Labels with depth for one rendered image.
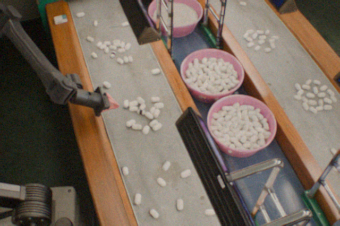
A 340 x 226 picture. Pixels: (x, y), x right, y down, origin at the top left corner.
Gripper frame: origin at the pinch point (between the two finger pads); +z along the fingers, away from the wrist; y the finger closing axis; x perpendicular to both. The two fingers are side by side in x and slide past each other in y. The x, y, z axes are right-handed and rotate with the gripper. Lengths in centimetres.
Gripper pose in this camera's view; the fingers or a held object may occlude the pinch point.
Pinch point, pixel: (117, 105)
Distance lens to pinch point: 148.0
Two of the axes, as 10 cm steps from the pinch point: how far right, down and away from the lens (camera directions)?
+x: -6.1, 6.2, 4.9
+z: 7.2, 1.8, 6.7
